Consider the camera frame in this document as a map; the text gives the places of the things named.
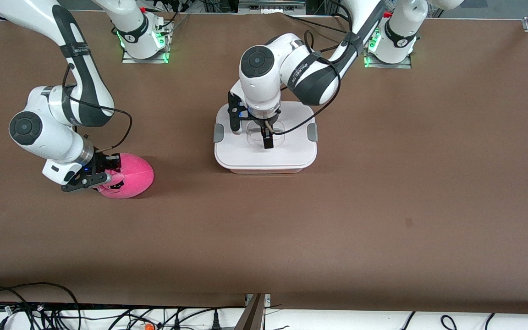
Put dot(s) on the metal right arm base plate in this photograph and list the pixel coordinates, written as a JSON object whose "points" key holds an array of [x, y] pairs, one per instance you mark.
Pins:
{"points": [[131, 60]]}

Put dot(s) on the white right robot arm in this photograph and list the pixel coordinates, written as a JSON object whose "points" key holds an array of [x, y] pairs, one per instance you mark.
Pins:
{"points": [[85, 78]]}

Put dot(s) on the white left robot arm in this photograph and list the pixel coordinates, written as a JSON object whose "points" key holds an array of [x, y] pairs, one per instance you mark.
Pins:
{"points": [[310, 73]]}

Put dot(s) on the aluminium profile beam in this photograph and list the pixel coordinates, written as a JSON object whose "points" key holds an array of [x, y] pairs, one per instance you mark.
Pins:
{"points": [[251, 316]]}

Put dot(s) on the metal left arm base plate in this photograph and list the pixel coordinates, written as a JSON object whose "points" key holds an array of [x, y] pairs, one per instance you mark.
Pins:
{"points": [[401, 65]]}

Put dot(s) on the grey network device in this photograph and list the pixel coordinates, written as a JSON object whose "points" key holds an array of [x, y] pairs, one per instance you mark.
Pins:
{"points": [[271, 5]]}

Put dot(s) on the translucent plastic box base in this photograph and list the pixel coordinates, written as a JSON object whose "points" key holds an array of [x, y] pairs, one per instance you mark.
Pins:
{"points": [[264, 170]]}

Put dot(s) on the brown table cover sheet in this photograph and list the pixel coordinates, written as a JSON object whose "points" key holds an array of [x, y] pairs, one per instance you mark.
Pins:
{"points": [[264, 238]]}

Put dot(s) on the pink plush toy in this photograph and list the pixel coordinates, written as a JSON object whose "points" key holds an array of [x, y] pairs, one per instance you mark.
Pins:
{"points": [[135, 176]]}

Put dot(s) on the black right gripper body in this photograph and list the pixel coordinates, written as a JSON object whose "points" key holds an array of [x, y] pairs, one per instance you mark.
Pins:
{"points": [[102, 162]]}

